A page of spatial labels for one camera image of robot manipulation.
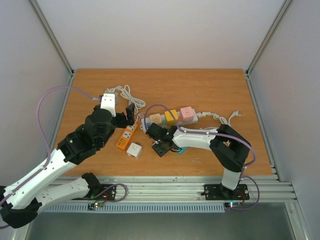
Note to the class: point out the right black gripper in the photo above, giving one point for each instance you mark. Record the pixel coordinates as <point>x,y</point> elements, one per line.
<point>160,146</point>

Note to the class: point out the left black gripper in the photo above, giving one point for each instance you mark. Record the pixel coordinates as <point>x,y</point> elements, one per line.
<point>123,123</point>

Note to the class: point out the teal power strip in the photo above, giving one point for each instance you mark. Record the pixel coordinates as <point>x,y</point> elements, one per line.
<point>181,150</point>

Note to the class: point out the white multicolour power strip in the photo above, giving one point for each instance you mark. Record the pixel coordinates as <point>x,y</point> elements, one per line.
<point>145,122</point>

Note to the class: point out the yellow cube adapter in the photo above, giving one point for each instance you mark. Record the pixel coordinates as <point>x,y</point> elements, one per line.
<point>171,117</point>

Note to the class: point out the peach cube adapter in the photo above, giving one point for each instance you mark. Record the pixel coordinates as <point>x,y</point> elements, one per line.
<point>155,118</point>

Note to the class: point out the pink cube adapter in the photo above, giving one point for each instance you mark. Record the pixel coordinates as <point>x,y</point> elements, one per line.
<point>187,114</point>

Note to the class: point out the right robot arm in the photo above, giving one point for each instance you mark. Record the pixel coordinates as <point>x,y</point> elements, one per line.
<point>229,147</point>

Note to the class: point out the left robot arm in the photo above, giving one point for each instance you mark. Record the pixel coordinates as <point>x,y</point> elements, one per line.
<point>22,201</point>

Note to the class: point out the white cube adapter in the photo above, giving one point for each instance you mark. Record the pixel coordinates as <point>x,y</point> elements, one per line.
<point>134,150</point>

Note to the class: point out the orange power strip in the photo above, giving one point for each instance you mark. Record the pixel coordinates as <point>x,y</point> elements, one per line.
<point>126,137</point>

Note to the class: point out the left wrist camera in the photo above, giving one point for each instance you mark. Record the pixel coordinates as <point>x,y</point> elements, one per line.
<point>108,102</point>

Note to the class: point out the grey slotted cable duct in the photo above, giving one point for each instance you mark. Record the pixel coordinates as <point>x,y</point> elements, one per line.
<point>137,208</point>

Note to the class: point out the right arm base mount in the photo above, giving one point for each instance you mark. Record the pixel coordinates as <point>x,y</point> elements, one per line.
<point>217,192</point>

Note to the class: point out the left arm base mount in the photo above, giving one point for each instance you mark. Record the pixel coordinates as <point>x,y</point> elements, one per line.
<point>105,192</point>

